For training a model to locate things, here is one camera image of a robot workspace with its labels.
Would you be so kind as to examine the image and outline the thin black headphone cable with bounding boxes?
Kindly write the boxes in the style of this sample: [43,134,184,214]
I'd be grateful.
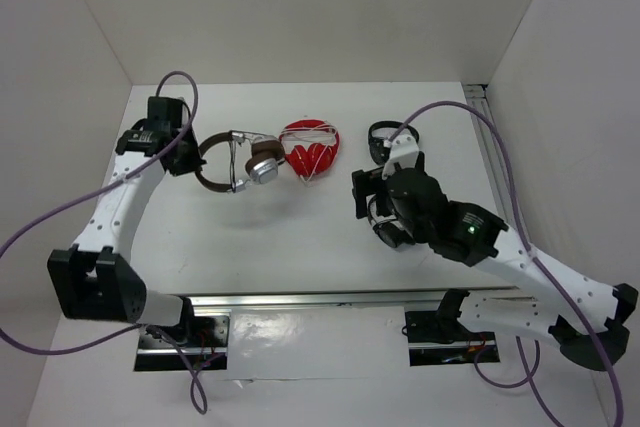
[227,131,266,193]

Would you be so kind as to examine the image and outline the far black headphones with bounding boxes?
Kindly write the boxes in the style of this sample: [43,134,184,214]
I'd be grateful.
[368,120,401,166]

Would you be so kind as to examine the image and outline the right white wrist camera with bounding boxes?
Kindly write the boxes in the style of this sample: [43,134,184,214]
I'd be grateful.
[382,135,420,180]

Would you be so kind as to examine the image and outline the near black headphones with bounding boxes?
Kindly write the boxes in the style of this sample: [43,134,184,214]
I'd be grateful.
[367,196,415,249]

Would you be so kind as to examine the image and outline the white cable on red headphones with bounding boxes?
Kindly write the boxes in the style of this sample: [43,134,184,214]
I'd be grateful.
[279,121,337,184]

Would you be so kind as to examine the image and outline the aluminium rail front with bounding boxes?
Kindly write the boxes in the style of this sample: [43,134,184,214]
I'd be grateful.
[184,288,516,311]

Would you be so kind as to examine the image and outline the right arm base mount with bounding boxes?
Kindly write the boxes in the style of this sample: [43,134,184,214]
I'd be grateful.
[401,311,500,367]

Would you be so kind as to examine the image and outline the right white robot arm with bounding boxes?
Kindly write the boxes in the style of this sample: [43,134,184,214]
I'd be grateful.
[351,168,638,371]

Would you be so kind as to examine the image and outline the black headphones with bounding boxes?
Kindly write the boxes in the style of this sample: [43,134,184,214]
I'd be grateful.
[368,120,401,166]
[367,196,415,249]

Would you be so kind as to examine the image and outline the red headphones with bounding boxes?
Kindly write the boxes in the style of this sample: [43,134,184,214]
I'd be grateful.
[278,119,340,182]

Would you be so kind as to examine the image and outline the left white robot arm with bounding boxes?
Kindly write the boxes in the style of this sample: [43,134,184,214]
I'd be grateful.
[47,96,204,346]

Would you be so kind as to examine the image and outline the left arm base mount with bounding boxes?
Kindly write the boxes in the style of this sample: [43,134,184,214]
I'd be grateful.
[134,312,230,372]

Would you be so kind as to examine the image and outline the aluminium rail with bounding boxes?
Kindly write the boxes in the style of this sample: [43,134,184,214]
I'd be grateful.
[184,288,516,311]
[462,84,521,228]

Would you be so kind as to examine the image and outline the aluminium rail right side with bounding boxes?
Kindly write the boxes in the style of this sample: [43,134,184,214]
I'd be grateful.
[462,84,521,228]

